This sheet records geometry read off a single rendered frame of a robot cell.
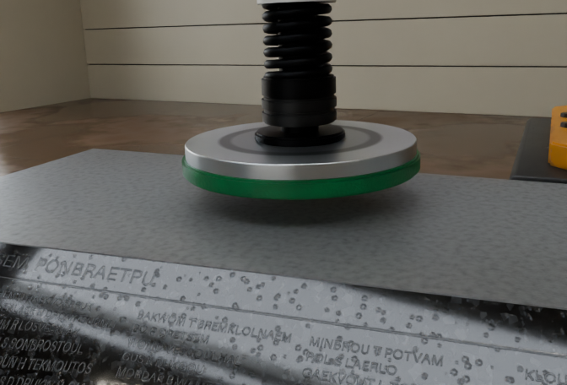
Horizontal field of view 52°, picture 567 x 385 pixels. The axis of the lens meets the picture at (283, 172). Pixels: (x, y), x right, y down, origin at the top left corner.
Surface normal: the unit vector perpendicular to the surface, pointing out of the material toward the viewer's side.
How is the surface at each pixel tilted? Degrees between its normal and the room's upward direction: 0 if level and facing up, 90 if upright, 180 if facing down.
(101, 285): 45
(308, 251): 0
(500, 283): 0
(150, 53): 90
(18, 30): 90
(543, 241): 0
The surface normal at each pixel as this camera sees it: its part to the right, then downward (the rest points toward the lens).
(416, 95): -0.47, 0.23
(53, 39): 0.88, 0.09
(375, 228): -0.03, -0.97
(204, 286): -0.25, -0.52
